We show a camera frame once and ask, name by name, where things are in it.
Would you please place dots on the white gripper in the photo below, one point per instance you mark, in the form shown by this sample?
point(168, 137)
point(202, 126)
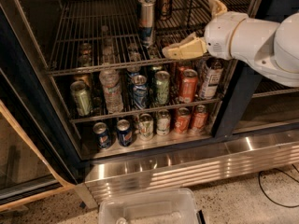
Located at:
point(219, 34)

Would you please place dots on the orange brown can top shelf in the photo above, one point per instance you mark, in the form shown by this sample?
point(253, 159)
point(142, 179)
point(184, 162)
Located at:
point(164, 9)

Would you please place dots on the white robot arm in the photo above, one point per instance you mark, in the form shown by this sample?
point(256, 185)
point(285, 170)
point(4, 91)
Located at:
point(269, 48)

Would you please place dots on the orange can behind middle shelf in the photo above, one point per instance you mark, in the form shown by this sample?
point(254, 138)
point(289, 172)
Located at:
point(179, 70)

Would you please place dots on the orange can middle shelf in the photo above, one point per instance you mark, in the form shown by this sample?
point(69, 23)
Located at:
point(188, 86)

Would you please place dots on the tall silver blue energy can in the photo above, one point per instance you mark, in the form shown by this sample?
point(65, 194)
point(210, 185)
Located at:
point(146, 21)

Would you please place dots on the green can shelf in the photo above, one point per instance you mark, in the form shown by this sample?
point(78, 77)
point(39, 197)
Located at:
point(162, 82)
point(82, 97)

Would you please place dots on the blue silver can middle shelf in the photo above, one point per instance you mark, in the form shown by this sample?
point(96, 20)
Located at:
point(140, 91)

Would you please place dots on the orange can bottom right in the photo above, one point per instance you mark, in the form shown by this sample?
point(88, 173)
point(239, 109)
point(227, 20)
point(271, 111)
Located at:
point(199, 118)

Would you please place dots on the orange can bottom left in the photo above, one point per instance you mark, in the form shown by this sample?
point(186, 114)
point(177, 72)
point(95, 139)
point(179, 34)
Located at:
point(182, 120)

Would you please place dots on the white green can bottom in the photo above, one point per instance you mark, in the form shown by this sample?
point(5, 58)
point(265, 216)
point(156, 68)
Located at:
point(163, 122)

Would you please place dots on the silver green can bottom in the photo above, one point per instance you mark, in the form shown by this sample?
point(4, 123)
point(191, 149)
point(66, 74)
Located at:
point(145, 127)

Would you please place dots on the stainless steel fridge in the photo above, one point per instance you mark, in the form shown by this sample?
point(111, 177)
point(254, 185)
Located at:
point(254, 127)

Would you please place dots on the gold can behind green can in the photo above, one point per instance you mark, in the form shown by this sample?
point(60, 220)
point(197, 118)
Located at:
point(87, 78)

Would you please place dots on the blue pepsi can right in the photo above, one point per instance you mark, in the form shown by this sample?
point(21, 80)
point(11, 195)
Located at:
point(124, 132)

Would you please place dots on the blue pepsi can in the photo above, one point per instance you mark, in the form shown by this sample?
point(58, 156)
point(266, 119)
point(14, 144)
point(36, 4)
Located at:
point(101, 131)
point(124, 132)

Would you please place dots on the green can left middle shelf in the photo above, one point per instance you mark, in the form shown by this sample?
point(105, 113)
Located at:
point(82, 97)

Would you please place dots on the blue pepsi can left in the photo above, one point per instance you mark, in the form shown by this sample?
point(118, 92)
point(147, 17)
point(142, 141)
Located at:
point(101, 131)

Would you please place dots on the open glass fridge door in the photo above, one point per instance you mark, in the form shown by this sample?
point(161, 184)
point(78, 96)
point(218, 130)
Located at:
point(32, 168)

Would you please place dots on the white label glass bottle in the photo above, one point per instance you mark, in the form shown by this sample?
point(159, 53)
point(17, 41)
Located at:
point(210, 78)

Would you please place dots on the clear plastic water bottle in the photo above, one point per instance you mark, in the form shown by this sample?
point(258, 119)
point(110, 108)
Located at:
point(110, 80)

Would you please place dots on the clear plastic bin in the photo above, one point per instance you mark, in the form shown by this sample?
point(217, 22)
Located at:
point(170, 206)

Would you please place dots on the top wire fridge shelf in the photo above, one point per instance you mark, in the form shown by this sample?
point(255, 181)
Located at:
point(95, 34)

